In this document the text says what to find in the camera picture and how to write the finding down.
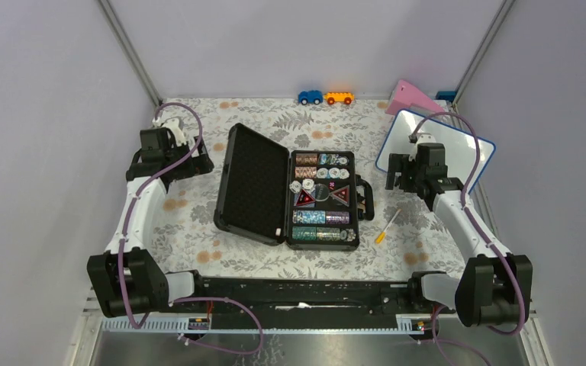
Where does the clear dealer button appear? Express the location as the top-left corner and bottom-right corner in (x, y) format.
(314, 184), (330, 202)

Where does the black poker chip case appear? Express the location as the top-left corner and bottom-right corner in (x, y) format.
(214, 124), (375, 252)

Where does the red triangle all-in marker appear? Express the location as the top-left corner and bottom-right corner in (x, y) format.
(293, 189), (316, 208)

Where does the floral table cloth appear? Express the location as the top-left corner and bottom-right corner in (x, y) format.
(148, 98), (465, 281)

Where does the blue framed whiteboard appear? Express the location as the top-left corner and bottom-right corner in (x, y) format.
(375, 109), (496, 192)

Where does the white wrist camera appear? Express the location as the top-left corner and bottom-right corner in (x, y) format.
(408, 133), (436, 145)
(152, 117), (188, 146)

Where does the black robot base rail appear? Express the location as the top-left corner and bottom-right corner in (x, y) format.
(163, 275), (436, 331)

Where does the blue block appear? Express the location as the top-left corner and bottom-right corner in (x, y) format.
(435, 91), (458, 102)

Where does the blue toy car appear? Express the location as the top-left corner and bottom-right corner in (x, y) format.
(298, 90), (324, 105)

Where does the white orange whiteboard marker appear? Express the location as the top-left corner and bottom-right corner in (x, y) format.
(375, 208), (402, 244)

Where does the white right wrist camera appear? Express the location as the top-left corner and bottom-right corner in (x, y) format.
(408, 133), (436, 145)

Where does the pink box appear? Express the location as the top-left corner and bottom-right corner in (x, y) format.
(385, 79), (446, 115)

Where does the orange toy car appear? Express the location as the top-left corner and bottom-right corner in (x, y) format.
(324, 92), (355, 105)

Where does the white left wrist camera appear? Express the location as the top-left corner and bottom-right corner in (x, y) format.
(152, 117), (188, 146)

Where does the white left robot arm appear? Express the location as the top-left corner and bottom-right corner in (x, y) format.
(87, 127), (214, 318)

